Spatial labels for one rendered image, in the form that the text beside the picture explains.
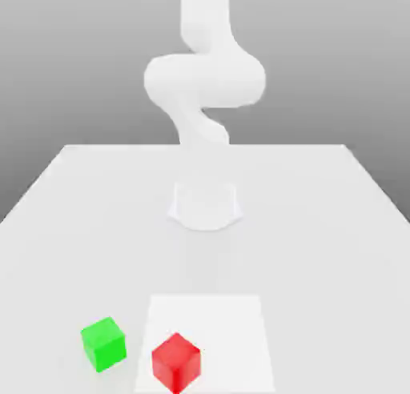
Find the small green cube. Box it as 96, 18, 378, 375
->
79, 316, 128, 374

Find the small red cube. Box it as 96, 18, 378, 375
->
151, 332, 202, 394

